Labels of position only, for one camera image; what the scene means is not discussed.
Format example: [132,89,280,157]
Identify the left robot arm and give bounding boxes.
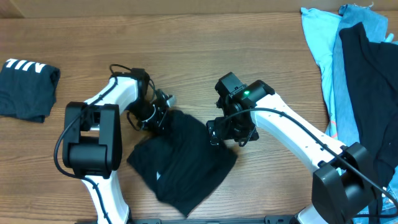
[56,68,175,223]

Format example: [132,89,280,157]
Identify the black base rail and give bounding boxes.
[132,215,299,224]

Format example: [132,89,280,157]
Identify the light blue shirt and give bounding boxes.
[300,7,341,139]

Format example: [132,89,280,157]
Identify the black shorts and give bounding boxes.
[127,110,238,217]

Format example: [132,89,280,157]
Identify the black garment in pile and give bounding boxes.
[338,22,398,224]

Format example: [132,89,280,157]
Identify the blue denim jeans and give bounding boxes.
[331,3,398,224]

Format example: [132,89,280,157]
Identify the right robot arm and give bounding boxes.
[206,78,378,223]

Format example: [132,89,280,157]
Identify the folded black shirt white letters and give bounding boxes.
[1,58,60,123]

